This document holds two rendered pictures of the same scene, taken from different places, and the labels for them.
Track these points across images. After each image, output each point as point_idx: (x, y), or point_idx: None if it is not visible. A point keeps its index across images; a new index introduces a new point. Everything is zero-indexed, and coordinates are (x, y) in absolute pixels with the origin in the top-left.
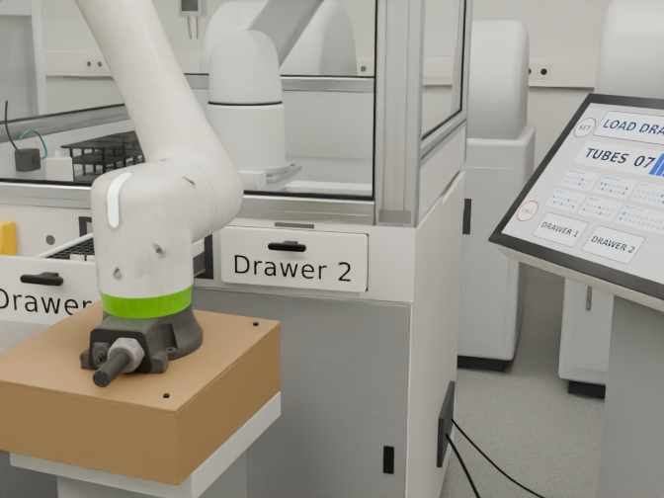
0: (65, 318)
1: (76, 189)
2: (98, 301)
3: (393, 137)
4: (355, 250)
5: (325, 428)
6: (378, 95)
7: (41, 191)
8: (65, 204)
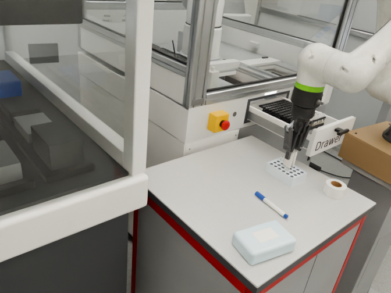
0: (368, 143)
1: (251, 86)
2: (350, 133)
3: (341, 46)
4: (325, 89)
5: (298, 153)
6: (342, 31)
7: (237, 91)
8: (245, 95)
